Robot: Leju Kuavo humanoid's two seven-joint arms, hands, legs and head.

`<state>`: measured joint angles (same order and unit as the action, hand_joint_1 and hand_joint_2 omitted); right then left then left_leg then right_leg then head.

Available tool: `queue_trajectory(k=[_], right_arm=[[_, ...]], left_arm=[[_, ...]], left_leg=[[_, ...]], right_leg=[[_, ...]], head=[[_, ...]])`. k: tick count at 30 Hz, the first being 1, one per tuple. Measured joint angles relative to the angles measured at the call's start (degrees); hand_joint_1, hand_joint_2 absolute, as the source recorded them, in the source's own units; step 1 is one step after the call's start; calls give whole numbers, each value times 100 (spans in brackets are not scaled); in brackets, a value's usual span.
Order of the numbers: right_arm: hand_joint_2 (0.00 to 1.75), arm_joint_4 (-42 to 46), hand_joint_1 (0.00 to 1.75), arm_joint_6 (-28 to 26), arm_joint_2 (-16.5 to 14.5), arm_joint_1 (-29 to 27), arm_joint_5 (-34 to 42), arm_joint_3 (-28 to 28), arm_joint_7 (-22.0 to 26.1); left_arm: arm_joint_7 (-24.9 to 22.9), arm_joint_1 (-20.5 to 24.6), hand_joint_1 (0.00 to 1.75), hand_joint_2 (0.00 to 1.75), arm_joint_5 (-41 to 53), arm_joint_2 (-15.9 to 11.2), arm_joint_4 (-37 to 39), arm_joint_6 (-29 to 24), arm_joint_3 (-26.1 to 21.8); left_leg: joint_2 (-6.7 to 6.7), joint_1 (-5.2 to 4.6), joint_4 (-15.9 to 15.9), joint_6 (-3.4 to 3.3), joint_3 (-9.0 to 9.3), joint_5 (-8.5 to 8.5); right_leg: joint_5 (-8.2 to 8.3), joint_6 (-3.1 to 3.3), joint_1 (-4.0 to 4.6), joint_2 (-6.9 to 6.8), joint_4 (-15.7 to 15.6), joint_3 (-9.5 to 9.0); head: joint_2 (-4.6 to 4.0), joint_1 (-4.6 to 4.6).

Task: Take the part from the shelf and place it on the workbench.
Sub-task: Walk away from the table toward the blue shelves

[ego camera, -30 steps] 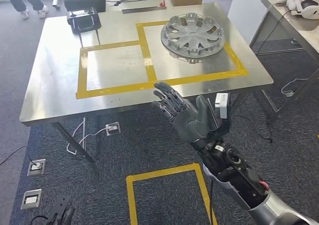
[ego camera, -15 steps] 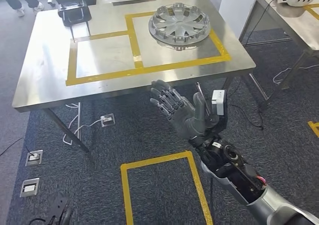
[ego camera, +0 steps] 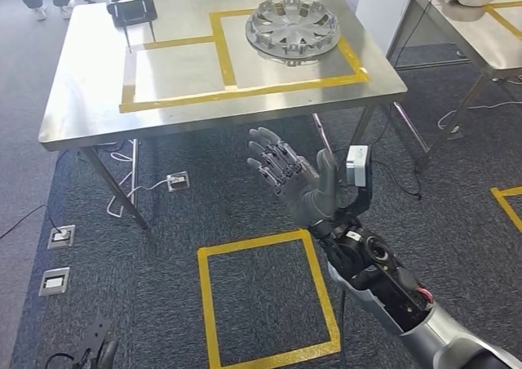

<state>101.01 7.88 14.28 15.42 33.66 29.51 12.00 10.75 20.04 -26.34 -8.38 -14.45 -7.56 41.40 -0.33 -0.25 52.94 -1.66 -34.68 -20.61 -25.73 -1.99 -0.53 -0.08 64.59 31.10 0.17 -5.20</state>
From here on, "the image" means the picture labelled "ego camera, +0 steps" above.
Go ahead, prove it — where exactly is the black floor cable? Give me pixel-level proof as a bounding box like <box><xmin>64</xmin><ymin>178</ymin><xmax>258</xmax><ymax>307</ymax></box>
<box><xmin>0</xmin><ymin>204</ymin><xmax>48</xmax><ymax>242</ymax></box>
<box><xmin>370</xmin><ymin>112</ymin><xmax>423</xmax><ymax>201</ymax></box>

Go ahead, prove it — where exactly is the white floor cable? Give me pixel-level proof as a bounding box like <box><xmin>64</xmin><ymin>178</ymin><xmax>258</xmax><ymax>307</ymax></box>
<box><xmin>437</xmin><ymin>101</ymin><xmax>522</xmax><ymax>132</ymax></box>
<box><xmin>106</xmin><ymin>139</ymin><xmax>169</xmax><ymax>219</ymax></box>

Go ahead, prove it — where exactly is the black remote controller with stand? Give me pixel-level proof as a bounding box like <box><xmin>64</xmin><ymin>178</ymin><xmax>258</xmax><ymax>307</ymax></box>
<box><xmin>106</xmin><ymin>0</ymin><xmax>159</xmax><ymax>54</ymax></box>

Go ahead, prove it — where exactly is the white partition panel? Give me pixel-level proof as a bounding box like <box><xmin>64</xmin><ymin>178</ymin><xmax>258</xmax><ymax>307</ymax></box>
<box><xmin>355</xmin><ymin>0</ymin><xmax>409</xmax><ymax>54</ymax></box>

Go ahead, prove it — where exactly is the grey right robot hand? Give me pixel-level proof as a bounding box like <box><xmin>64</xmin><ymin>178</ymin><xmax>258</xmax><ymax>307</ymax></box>
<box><xmin>246</xmin><ymin>127</ymin><xmax>340</xmax><ymax>229</ymax></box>

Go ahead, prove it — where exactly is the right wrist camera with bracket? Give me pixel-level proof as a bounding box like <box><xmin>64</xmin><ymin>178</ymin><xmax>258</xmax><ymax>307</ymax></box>
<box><xmin>345</xmin><ymin>144</ymin><xmax>373</xmax><ymax>221</ymax></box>

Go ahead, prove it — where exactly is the yellow floor tape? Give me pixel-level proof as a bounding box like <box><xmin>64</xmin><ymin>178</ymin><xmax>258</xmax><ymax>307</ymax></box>
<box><xmin>198</xmin><ymin>229</ymin><xmax>341</xmax><ymax>369</ymax></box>
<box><xmin>490</xmin><ymin>186</ymin><xmax>522</xmax><ymax>233</ymax></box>

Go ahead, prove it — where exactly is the yellow workbench tape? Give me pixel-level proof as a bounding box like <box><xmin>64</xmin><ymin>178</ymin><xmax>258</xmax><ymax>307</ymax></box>
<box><xmin>118</xmin><ymin>8</ymin><xmax>371</xmax><ymax>114</ymax></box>

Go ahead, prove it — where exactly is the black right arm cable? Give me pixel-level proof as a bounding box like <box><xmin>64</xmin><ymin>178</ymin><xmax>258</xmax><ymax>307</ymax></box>
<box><xmin>339</xmin><ymin>291</ymin><xmax>347</xmax><ymax>369</ymax></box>

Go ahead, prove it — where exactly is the steel workbench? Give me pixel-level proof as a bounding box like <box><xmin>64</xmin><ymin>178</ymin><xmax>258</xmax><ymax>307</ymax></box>
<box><xmin>385</xmin><ymin>0</ymin><xmax>522</xmax><ymax>170</ymax></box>
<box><xmin>38</xmin><ymin>0</ymin><xmax>409</xmax><ymax>233</ymax></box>

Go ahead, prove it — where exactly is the silver plastic hubcap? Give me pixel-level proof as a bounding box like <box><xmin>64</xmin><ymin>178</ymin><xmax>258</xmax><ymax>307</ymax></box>
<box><xmin>245</xmin><ymin>0</ymin><xmax>340</xmax><ymax>68</ymax></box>

